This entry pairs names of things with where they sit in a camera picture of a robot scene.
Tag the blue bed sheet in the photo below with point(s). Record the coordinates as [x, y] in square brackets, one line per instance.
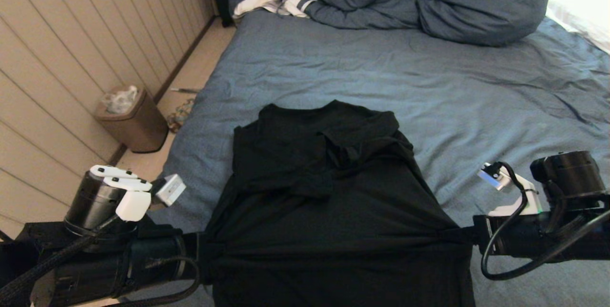
[357, 59]

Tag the clear plastic bin liner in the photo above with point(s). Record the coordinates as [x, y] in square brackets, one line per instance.
[119, 99]

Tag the white pillow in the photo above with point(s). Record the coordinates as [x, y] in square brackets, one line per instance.
[584, 17]

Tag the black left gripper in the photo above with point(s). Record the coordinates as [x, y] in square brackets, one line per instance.
[128, 264]

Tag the brown trash bin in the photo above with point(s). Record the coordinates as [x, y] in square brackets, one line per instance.
[140, 128]

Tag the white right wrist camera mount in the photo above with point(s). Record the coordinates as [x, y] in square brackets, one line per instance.
[522, 197]

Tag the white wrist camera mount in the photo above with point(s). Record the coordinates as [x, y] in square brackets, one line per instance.
[133, 202]
[522, 197]

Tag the thin grey rod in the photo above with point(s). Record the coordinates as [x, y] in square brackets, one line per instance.
[186, 90]

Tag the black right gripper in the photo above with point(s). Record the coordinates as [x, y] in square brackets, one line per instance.
[538, 240]

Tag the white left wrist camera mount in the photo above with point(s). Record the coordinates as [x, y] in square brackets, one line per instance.
[133, 202]

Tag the black moon print T-shirt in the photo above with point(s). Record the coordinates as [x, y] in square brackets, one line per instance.
[333, 211]

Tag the patterned item on floor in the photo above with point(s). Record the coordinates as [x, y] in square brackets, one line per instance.
[181, 114]

